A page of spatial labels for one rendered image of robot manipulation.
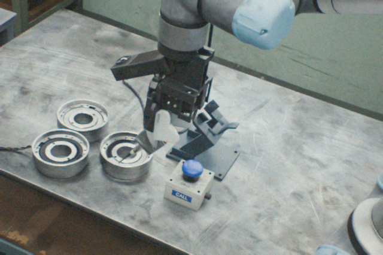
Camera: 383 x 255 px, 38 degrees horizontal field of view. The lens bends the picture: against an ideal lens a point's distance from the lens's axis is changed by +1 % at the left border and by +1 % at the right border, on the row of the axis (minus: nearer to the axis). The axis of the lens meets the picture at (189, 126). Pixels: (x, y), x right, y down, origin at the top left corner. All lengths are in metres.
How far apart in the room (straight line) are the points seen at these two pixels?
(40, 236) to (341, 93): 1.79
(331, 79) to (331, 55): 0.12
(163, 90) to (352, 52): 1.82
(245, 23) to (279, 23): 0.04
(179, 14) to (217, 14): 0.07
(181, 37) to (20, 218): 0.69
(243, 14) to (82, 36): 0.83
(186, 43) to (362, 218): 0.34
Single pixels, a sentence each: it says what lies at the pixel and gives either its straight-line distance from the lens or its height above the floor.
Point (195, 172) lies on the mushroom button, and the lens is 0.99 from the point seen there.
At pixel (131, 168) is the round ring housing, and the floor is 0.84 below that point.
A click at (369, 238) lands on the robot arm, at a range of 0.74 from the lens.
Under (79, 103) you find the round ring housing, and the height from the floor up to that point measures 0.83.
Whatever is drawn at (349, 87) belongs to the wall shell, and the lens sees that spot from 2.69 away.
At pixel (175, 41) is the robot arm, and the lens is 0.80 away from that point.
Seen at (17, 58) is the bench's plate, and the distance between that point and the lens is 1.39.
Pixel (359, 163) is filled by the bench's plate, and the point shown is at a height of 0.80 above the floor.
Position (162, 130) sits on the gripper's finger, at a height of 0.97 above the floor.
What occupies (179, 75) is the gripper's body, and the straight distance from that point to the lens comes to 0.86.
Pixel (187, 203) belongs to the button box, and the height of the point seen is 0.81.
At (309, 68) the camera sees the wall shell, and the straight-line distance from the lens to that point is 2.68.
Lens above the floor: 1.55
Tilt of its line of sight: 39 degrees down
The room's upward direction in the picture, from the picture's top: 10 degrees clockwise
